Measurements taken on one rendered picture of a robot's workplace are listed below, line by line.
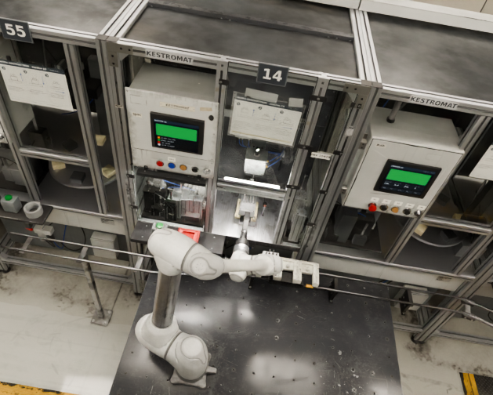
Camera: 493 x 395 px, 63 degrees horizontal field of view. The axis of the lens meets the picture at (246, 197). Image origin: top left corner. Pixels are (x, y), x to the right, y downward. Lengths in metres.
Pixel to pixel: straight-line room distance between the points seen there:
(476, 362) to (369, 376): 1.40
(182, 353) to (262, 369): 0.50
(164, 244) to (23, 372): 1.77
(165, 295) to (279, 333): 0.81
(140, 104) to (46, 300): 1.93
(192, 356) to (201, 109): 1.14
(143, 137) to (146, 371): 1.18
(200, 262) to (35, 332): 1.92
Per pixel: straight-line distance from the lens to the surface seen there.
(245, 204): 2.47
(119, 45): 1.81
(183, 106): 1.86
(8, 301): 3.49
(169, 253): 1.67
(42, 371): 3.17
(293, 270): 2.43
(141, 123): 1.98
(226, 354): 2.34
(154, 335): 2.08
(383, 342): 2.60
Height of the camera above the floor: 2.84
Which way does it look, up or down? 46 degrees down
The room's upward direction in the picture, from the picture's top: 10 degrees clockwise
